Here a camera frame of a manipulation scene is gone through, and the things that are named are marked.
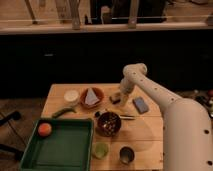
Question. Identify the metal cup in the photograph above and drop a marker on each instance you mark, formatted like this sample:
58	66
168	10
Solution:
126	155

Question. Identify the black whiteboard eraser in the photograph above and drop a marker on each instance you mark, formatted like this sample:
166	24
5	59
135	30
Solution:
115	98

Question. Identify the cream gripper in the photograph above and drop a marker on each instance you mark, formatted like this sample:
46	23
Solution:
123	99

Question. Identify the orange peach fruit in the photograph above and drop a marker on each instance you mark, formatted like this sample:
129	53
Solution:
44	129

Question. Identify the white small cup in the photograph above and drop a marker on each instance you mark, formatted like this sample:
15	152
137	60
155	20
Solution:
71	96

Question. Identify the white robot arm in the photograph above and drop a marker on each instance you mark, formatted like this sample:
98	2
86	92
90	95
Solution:
187	129

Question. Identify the green small cup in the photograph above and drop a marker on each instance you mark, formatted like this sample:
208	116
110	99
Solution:
100	150

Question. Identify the green plastic tray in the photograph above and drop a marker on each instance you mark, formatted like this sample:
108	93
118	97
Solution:
67	148

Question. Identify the dark bowl with beans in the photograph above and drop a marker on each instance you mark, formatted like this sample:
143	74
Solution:
109	124

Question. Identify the blue sponge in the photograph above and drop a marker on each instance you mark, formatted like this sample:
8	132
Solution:
140	105

